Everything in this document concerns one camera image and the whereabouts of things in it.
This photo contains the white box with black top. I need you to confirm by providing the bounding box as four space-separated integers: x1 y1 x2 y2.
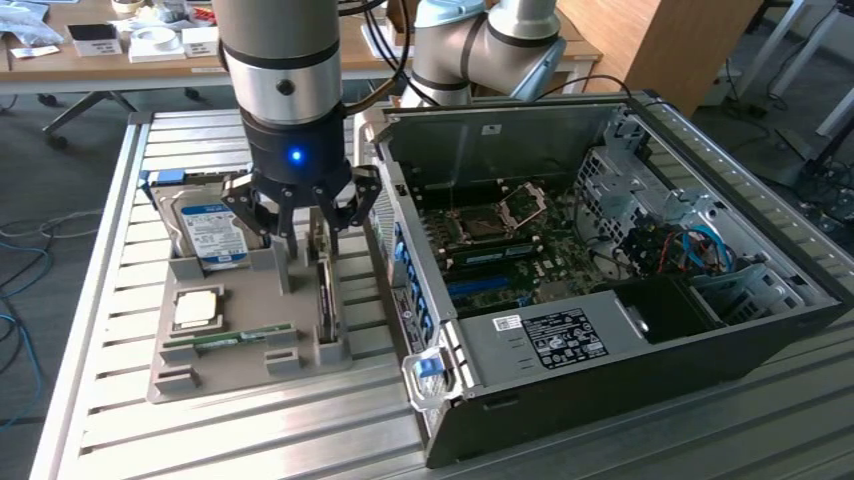
65 23 125 58

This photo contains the grey plastic parts rack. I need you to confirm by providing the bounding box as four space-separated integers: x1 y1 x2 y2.
144 197 355 405

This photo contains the clear plastic bag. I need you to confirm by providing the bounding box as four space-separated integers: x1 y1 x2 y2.
0 0 65 46

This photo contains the graphics card with black fan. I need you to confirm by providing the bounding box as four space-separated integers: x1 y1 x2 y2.
306 219 343 347

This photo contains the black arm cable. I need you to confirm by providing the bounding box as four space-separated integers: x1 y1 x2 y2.
336 0 428 119

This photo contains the white paper stack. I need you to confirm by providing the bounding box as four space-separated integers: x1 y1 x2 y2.
359 22 419 61

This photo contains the grey floor cable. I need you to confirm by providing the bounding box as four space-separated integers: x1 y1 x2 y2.
0 208 105 240

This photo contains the white flat box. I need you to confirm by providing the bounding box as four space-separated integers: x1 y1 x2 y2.
125 37 187 64

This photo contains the silver CPU chip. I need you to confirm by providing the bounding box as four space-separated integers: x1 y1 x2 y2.
172 289 221 329

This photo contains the hard disk in blue caddy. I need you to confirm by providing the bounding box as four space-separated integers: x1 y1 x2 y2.
139 168 272 274

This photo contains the grey power supply unit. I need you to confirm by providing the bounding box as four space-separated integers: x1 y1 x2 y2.
455 290 652 390

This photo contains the green motherboard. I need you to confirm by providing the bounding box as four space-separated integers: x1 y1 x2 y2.
419 189 628 319

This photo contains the green RAM stick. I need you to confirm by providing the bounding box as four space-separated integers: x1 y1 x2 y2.
163 323 295 351

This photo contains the metal socket cover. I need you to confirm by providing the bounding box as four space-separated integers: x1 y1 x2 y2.
496 182 552 234

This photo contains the small white labelled box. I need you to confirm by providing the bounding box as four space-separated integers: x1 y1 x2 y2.
180 26 221 59

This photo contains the black open PC case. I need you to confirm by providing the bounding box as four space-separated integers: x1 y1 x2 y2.
351 89 853 470

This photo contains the CPU socket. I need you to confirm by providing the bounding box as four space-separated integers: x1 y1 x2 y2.
450 204 515 241

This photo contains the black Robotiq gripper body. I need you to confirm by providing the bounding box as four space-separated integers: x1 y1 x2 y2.
239 106 354 202

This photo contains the white label card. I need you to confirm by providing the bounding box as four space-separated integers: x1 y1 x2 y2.
9 44 61 60

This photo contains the black power cable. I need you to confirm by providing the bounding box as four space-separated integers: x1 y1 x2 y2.
564 73 668 109

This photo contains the wooden cabinet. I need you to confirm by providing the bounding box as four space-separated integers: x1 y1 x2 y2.
559 0 766 119

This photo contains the wooden office desk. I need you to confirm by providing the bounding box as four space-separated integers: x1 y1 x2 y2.
236 0 606 109
0 0 241 149

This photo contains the white desk frame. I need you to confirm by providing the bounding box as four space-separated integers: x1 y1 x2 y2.
730 0 854 139

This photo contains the blue case latch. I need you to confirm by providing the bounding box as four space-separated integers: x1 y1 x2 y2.
412 352 446 379

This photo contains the black expansion slot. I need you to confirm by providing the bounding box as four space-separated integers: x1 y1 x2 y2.
456 292 532 310

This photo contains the silver perforated disk bay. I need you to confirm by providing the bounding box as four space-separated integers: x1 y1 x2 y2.
571 144 726 241

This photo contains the blue floor cable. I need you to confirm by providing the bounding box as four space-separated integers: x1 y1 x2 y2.
0 239 52 431

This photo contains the light blue wire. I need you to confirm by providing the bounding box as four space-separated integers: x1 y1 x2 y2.
672 225 739 274

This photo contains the silver angled disk bay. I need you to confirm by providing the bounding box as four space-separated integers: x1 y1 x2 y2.
686 262 809 326

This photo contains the brown cardboard box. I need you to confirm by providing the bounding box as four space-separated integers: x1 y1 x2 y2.
384 0 419 32

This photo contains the blue expansion slot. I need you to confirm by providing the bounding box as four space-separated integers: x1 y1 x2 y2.
446 277 512 301

